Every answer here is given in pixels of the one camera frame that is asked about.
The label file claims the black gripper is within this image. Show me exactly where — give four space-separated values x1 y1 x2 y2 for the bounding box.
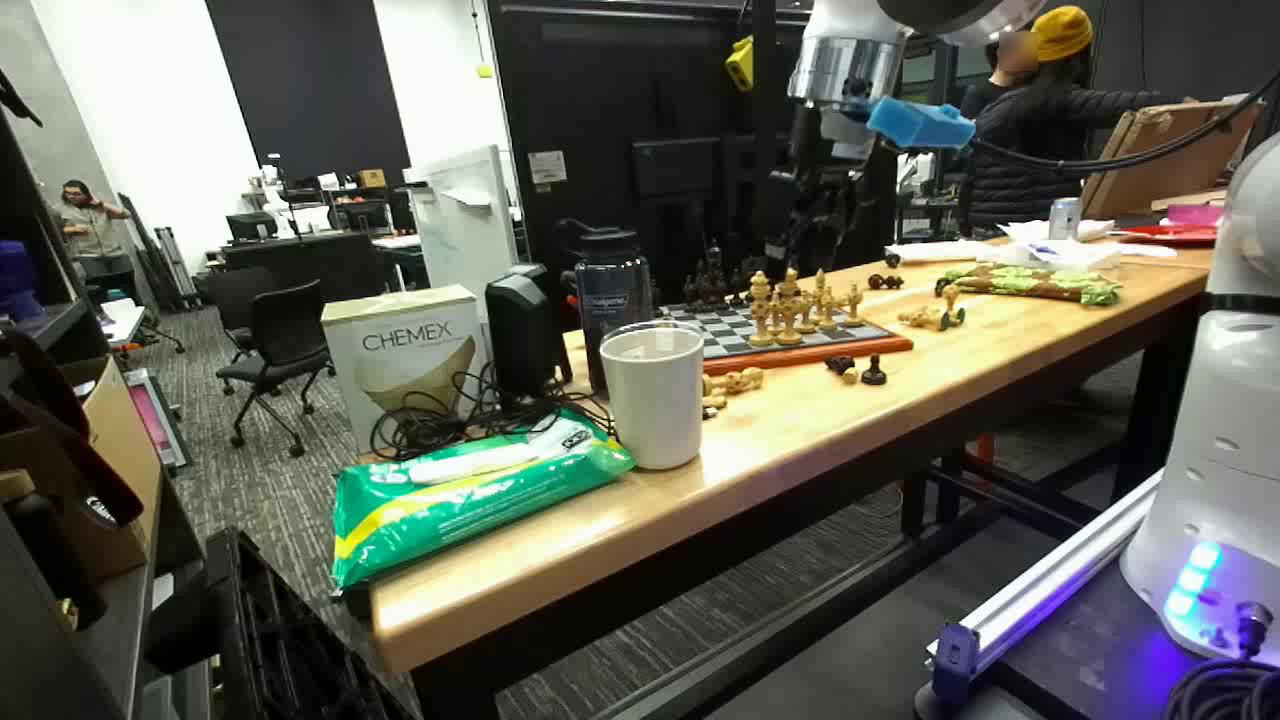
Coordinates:
795 100 875 206

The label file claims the checkered chess board red rim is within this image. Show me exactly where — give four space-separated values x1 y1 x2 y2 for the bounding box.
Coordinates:
658 302 921 379

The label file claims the white board panel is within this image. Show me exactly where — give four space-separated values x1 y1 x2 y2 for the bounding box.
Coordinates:
404 145 523 310

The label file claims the yellow triangular sign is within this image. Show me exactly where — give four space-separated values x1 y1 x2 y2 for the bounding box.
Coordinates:
722 33 760 96

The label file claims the green brown patterned mat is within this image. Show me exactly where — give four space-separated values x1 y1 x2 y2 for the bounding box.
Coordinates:
1018 265 1123 313
932 262 1043 303

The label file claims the large black screen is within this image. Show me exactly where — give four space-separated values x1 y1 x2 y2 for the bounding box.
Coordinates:
490 0 924 303

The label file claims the person in dark jacket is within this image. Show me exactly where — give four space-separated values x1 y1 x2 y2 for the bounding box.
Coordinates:
956 33 1211 236

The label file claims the clear plastic cup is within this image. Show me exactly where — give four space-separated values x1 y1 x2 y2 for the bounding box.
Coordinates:
1043 194 1087 244

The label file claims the yellow beanie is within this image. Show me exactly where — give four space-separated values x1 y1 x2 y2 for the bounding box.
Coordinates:
1021 0 1102 65

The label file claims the dark translucent water bottle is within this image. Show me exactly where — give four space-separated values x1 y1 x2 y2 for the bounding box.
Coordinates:
570 224 662 402

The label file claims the white paper label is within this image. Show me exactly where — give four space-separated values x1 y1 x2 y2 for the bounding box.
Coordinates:
523 148 573 194

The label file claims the white paper cup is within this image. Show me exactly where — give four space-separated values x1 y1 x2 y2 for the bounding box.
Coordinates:
596 321 710 473

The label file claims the brown cardboard box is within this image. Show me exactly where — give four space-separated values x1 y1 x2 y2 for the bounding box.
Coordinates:
1075 96 1266 224

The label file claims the red flat tray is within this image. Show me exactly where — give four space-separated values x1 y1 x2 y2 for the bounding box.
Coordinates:
1118 194 1230 252

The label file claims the black coffee grinder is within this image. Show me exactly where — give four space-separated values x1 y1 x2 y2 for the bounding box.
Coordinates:
479 262 575 419

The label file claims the white Chemex filter box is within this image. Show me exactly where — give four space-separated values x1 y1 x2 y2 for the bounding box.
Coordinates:
317 281 495 457

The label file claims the green wipes package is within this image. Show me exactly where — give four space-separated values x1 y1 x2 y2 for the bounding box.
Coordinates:
329 410 639 599

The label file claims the dark office desk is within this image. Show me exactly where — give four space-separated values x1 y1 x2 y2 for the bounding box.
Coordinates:
213 227 431 326

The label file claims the black office chair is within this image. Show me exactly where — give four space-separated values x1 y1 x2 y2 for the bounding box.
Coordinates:
213 276 335 459

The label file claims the pink flat object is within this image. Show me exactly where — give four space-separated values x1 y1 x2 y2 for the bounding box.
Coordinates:
121 370 191 478

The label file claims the black plastic crate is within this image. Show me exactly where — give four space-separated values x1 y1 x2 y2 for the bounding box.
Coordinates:
140 527 412 720

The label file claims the seated person in background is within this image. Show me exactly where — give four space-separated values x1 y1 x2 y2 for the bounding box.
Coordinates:
51 175 140 274

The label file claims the open cardboard box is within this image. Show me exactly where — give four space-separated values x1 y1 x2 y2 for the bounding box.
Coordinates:
0 326 168 633

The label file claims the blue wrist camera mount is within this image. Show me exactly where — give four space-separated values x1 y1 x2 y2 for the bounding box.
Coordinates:
864 93 982 156

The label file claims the black table frame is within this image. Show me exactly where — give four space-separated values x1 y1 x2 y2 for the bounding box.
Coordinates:
397 295 1211 720

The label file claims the aluminium rail blue bracket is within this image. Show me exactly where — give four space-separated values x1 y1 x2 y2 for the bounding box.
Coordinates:
924 473 1170 714

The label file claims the tangled thin black cable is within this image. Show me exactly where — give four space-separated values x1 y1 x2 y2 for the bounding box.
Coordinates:
365 377 493 465

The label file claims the black coiled cable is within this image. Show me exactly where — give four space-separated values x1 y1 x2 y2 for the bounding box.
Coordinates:
1159 658 1280 720

